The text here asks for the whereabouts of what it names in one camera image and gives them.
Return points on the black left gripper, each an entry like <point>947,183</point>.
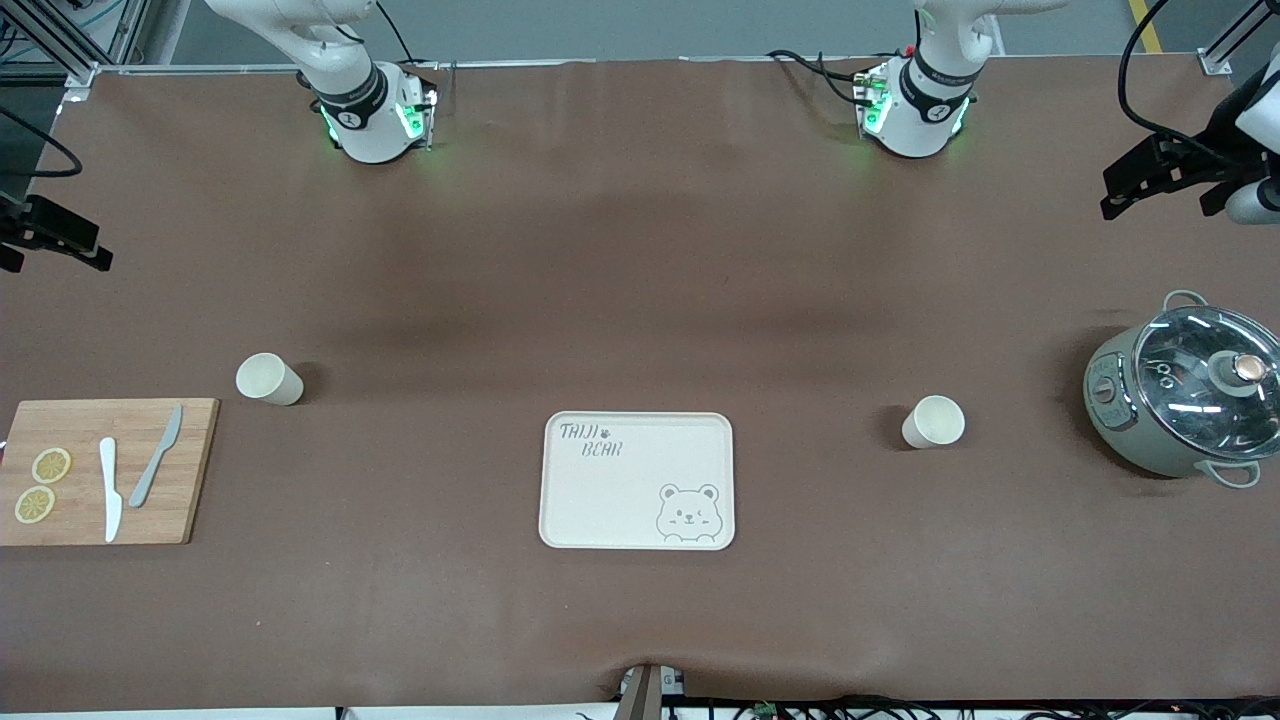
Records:
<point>1215,146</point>

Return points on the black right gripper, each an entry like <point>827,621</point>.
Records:
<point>10,222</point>

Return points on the white paper cup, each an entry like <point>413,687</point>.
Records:
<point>935,422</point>
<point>265,378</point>

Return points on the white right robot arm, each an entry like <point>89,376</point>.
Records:
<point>365,125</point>

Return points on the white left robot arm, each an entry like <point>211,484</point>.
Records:
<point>915,115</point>

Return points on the white bear print tray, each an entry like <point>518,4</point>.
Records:
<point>630,500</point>

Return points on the yellow lemon slice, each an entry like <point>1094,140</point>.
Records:
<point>51,465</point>
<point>35,505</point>

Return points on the grey electric pot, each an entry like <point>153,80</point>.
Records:
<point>1120,420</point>

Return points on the grey plastic knife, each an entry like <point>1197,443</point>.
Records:
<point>150,475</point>

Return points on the white plastic knife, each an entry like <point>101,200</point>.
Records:
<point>110,490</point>

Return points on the wooden cutting board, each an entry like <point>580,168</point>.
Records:
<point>170,500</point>

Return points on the brown table cover mat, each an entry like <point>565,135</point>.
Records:
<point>640,300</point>

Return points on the aluminium frame profile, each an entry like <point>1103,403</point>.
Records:
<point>1225,50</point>
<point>60,45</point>

